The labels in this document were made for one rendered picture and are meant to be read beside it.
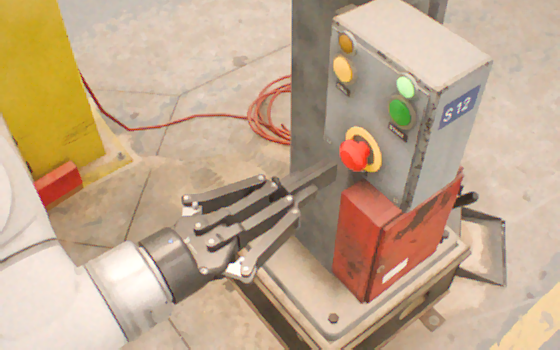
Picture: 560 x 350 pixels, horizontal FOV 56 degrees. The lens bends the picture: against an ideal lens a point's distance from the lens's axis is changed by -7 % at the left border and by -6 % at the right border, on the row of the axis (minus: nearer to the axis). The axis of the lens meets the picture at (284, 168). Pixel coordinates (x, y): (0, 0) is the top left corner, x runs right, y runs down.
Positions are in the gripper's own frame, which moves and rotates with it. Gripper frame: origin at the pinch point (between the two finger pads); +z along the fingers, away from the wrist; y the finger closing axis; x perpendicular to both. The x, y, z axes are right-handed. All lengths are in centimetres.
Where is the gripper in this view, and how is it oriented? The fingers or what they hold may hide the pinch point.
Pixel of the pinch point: (309, 182)
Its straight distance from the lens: 64.3
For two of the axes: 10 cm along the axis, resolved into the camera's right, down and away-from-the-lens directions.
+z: 7.9, -4.6, 4.0
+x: 0.0, -6.6, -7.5
